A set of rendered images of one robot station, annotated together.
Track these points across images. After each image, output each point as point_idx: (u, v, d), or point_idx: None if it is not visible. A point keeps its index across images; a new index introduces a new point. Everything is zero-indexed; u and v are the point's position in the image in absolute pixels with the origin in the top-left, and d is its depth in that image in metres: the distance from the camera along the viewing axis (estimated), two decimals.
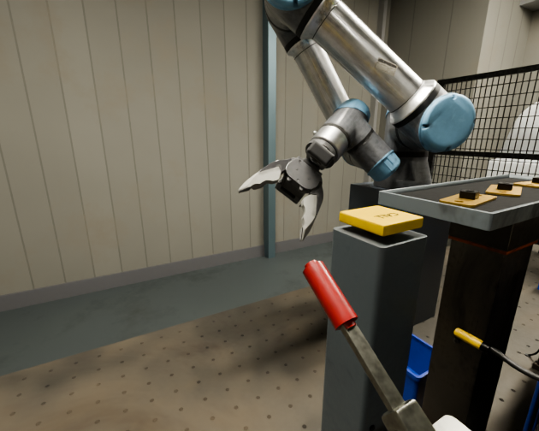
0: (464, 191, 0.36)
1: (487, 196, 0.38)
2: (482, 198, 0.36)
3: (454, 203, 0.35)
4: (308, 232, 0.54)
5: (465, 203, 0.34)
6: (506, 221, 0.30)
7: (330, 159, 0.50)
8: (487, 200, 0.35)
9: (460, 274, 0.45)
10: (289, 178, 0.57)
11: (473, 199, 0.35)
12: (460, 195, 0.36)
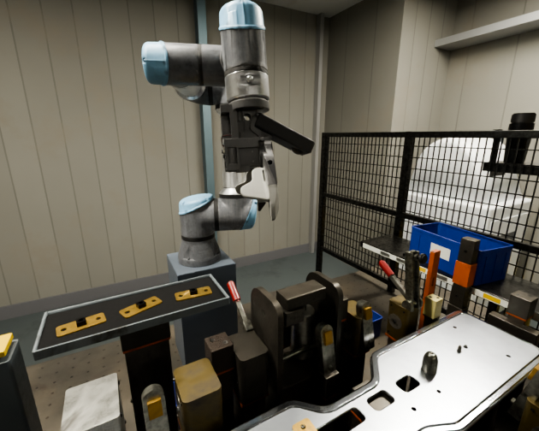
0: (75, 321, 0.58)
1: (102, 319, 0.60)
2: (87, 325, 0.58)
3: (64, 329, 0.58)
4: (261, 200, 0.61)
5: (61, 333, 0.56)
6: (54, 351, 0.52)
7: None
8: (85, 327, 0.58)
9: None
10: None
11: (77, 327, 0.58)
12: (75, 321, 0.59)
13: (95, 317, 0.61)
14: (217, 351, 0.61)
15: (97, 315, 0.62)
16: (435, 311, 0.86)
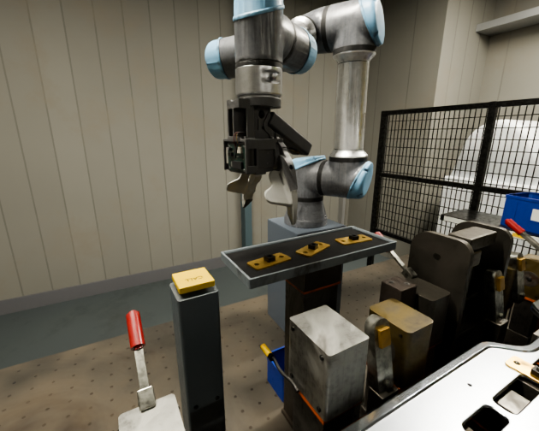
0: (264, 256, 0.56)
1: (286, 256, 0.58)
2: (277, 261, 0.56)
3: (256, 264, 0.55)
4: (245, 197, 0.59)
5: (257, 266, 0.54)
6: (265, 281, 0.50)
7: None
8: (277, 262, 0.55)
9: (290, 304, 0.65)
10: (277, 169, 0.51)
11: (269, 262, 0.55)
12: (263, 258, 0.56)
13: (277, 256, 0.58)
14: (405, 290, 0.58)
15: (277, 254, 0.59)
16: None
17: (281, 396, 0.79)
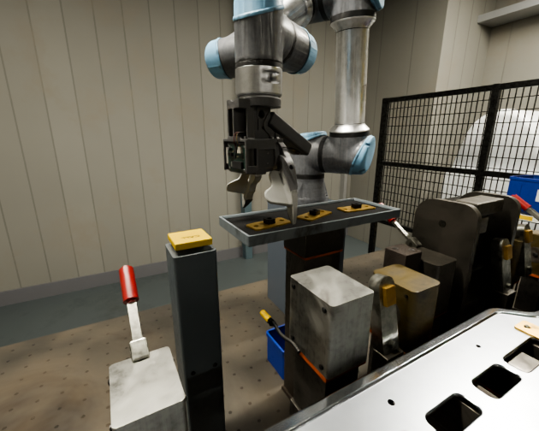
0: (264, 219, 0.54)
1: (287, 221, 0.56)
2: (277, 223, 0.54)
3: (255, 227, 0.53)
4: (245, 197, 0.59)
5: (257, 227, 0.52)
6: (265, 240, 0.48)
7: None
8: (277, 225, 0.53)
9: (291, 274, 0.63)
10: (277, 169, 0.51)
11: (268, 224, 0.53)
12: (263, 221, 0.54)
13: (277, 220, 0.56)
14: (411, 255, 0.56)
15: (277, 218, 0.57)
16: None
17: (281, 373, 0.77)
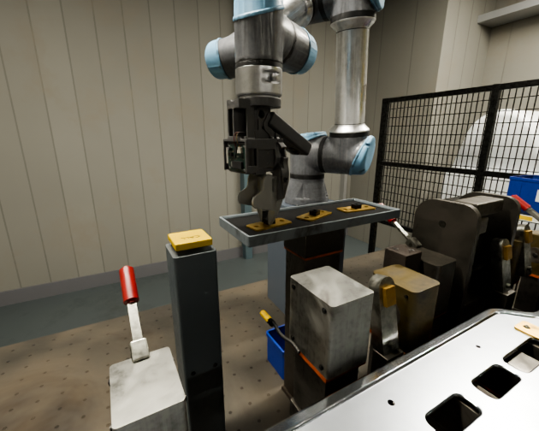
0: (264, 219, 0.54)
1: (287, 221, 0.56)
2: (277, 223, 0.54)
3: (255, 227, 0.53)
4: (261, 211, 0.55)
5: (257, 227, 0.52)
6: (265, 240, 0.48)
7: None
8: (277, 225, 0.53)
9: (291, 274, 0.63)
10: None
11: (268, 225, 0.53)
12: (263, 221, 0.54)
13: (277, 220, 0.56)
14: (411, 255, 0.56)
15: (277, 219, 0.57)
16: None
17: (281, 374, 0.77)
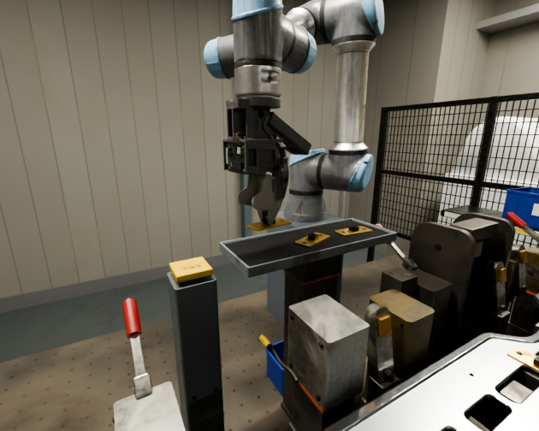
0: (264, 219, 0.54)
1: (287, 221, 0.56)
2: (277, 223, 0.54)
3: (255, 227, 0.53)
4: (261, 211, 0.55)
5: (257, 227, 0.52)
6: (264, 270, 0.49)
7: None
8: (277, 225, 0.53)
9: (289, 296, 0.64)
10: None
11: (268, 225, 0.53)
12: (263, 221, 0.54)
13: (277, 220, 0.56)
14: (406, 280, 0.57)
15: (277, 219, 0.57)
16: None
17: (280, 390, 0.78)
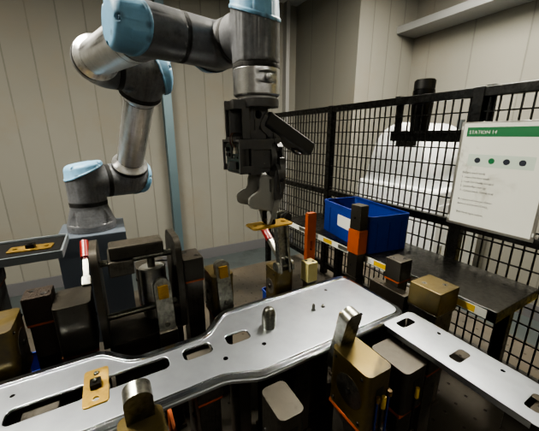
0: (264, 219, 0.54)
1: (287, 221, 0.55)
2: (277, 224, 0.54)
3: (255, 226, 0.53)
4: (263, 211, 0.56)
5: (255, 227, 0.52)
6: None
7: None
8: (276, 225, 0.53)
9: None
10: None
11: (268, 224, 0.53)
12: (263, 221, 0.54)
13: (279, 220, 0.56)
14: (28, 299, 0.58)
15: (279, 219, 0.57)
16: (309, 274, 0.83)
17: None
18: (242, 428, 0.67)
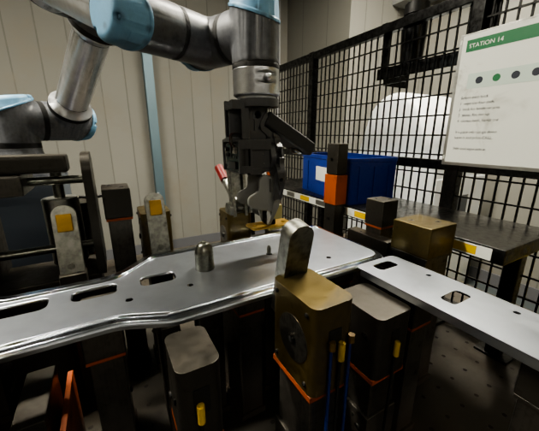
0: (264, 219, 0.54)
1: (287, 221, 0.55)
2: (277, 224, 0.54)
3: (254, 226, 0.53)
4: (263, 211, 0.56)
5: (255, 227, 0.52)
6: None
7: None
8: (276, 225, 0.53)
9: None
10: None
11: (267, 224, 0.53)
12: (263, 221, 0.54)
13: (279, 220, 0.56)
14: None
15: (279, 219, 0.57)
16: None
17: None
18: (171, 403, 0.51)
